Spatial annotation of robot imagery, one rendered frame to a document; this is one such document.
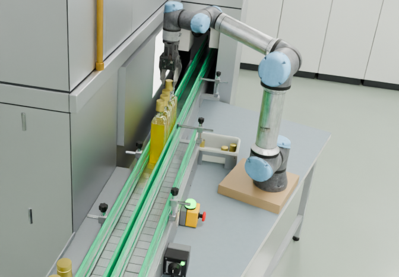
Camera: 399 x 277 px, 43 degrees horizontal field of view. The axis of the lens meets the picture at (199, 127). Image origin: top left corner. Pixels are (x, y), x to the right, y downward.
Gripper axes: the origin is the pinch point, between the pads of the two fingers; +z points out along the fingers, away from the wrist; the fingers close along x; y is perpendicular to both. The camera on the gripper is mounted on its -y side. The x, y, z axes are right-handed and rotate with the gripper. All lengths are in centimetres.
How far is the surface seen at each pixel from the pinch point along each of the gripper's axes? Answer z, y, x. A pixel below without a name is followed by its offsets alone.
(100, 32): -35, 53, -13
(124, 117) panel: 6.4, 27.1, -11.8
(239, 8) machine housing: -16, -88, 21
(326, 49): 79, -363, 105
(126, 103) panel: 1.2, 24.7, -11.7
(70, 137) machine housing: -8, 74, -15
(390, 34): 53, -364, 170
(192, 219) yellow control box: 38, 42, 21
